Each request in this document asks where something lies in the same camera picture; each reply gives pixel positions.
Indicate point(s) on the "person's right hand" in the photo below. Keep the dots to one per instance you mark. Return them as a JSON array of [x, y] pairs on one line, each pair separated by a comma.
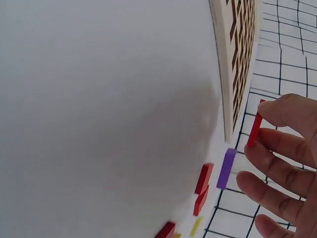
[[297, 173]]

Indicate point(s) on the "red bar wooden block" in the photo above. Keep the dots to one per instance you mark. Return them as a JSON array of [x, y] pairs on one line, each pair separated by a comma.
[[255, 130]]

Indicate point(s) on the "purple bar wooden block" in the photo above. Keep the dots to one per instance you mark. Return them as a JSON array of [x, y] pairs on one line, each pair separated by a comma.
[[226, 169]]

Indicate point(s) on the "red zigzag wooden block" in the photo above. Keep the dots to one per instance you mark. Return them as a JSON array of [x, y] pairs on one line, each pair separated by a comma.
[[203, 186]]

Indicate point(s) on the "yellow wooden block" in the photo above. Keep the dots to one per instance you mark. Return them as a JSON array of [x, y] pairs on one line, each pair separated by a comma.
[[196, 226]]

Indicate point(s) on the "wooden puzzle board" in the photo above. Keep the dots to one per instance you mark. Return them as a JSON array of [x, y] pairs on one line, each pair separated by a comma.
[[237, 62]]

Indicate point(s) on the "orange wooden block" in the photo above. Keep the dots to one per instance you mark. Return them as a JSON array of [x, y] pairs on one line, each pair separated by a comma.
[[177, 235]]

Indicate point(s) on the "dark red wooden block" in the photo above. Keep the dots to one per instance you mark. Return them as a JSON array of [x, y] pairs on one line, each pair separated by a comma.
[[166, 230]]

